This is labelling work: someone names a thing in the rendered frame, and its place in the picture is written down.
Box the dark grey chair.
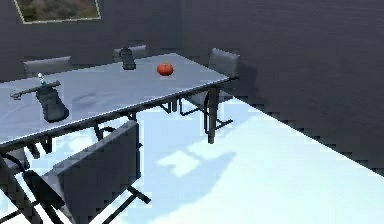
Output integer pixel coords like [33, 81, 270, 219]
[0, 147, 44, 224]
[23, 55, 72, 78]
[179, 47, 242, 132]
[112, 44, 148, 63]
[22, 120, 152, 224]

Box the grey dining table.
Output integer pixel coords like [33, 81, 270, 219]
[0, 52, 240, 155]

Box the red tomato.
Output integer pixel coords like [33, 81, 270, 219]
[156, 62, 175, 77]

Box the dark grey knife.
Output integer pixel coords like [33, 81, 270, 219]
[9, 80, 62, 101]

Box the large dark grey shaker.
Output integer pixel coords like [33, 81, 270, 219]
[35, 86, 70, 123]

